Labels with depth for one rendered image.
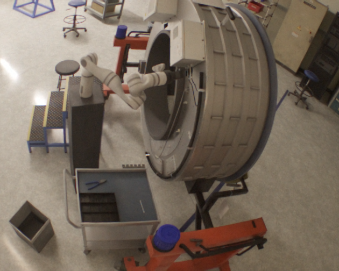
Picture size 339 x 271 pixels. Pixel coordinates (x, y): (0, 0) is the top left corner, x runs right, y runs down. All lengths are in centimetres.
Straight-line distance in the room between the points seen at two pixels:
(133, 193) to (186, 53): 103
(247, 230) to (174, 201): 127
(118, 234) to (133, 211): 37
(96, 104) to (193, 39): 80
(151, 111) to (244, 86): 105
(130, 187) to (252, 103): 101
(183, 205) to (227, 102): 154
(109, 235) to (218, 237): 93
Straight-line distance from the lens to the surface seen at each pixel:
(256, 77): 162
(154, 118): 235
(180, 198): 285
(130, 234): 222
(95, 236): 218
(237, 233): 168
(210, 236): 160
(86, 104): 187
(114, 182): 201
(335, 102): 612
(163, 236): 136
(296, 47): 632
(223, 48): 154
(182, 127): 170
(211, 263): 234
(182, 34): 147
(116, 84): 167
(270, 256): 297
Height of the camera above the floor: 232
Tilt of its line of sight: 44 degrees down
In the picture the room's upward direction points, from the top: 21 degrees clockwise
